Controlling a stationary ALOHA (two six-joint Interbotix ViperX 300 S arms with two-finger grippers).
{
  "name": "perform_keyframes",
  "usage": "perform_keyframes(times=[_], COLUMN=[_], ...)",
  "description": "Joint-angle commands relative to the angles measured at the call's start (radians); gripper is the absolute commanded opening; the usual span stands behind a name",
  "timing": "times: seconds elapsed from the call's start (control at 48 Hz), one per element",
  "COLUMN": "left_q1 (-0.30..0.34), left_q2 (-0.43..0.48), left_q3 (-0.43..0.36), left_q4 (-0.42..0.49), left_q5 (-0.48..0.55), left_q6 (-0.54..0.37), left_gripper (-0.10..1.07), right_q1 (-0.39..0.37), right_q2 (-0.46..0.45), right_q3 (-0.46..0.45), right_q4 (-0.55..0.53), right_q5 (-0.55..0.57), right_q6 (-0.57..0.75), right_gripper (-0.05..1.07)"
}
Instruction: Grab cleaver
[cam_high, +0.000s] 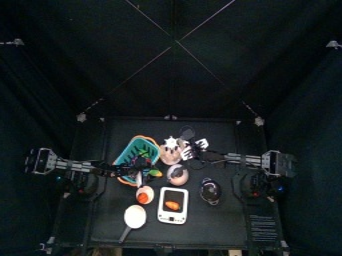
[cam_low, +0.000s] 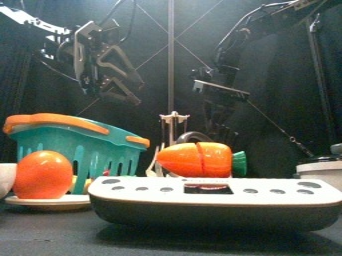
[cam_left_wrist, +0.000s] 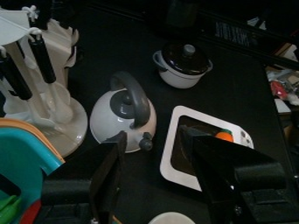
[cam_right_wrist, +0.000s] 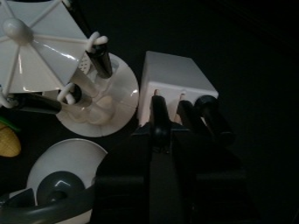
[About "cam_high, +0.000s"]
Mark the grey frame corner bracket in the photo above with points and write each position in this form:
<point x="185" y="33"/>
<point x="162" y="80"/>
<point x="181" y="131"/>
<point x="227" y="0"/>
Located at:
<point x="80" y="117"/>
<point x="333" y="44"/>
<point x="18" y="42"/>
<point x="259" y="121"/>

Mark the green yellow toy vegetable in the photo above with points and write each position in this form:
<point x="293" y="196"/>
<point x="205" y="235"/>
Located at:
<point x="155" y="173"/>

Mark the white toy cleaver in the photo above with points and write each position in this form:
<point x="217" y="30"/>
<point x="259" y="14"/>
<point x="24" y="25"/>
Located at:
<point x="139" y="180"/>

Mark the white toy saucepan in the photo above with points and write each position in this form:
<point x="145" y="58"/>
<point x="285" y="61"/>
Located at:
<point x="135" y="216"/>

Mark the orange toy egg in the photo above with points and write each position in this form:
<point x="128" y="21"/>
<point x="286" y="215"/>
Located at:
<point x="142" y="198"/>

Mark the orange toy carrot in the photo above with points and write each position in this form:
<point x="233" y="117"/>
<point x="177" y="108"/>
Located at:
<point x="173" y="205"/>

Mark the white kitchen scale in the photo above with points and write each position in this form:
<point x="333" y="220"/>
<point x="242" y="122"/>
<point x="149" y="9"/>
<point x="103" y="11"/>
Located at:
<point x="171" y="220"/>

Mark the black toy ladle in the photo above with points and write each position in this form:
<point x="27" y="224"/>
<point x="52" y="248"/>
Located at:
<point x="187" y="132"/>

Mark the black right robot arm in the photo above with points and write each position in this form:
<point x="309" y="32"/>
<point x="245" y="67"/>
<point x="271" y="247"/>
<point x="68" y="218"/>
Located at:
<point x="249" y="159"/>

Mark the pale round plate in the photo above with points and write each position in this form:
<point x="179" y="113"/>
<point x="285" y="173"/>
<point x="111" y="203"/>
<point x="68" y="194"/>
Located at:
<point x="178" y="181"/>

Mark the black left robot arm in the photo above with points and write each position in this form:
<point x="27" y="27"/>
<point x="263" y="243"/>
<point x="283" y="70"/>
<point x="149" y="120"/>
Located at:
<point x="62" y="163"/>

